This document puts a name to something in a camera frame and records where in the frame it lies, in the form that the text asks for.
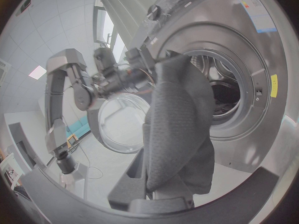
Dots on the washing machine door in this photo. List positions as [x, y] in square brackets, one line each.
[121, 125]

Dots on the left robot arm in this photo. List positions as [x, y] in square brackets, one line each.
[55, 90]

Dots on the turquoise bench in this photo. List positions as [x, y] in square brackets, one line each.
[80, 126]

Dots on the ceiling light panel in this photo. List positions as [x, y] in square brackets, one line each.
[37, 71]

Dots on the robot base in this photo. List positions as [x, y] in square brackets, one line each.
[74, 178]

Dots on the window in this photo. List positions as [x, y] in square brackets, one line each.
[102, 24]

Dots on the heap of dark clothes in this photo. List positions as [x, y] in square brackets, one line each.
[222, 107]

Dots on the dark grey garment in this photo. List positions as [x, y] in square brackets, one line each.
[177, 115]

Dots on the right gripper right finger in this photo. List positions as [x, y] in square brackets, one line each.
[177, 194]

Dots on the white curtain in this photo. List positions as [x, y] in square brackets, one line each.
[126, 6]

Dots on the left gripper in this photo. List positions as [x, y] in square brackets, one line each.
[134, 78]

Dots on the grey washing machine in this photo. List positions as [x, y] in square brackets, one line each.
[257, 55]

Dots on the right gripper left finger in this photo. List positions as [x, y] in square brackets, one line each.
[121, 190]

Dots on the wooden stool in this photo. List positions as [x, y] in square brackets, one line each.
[72, 142]

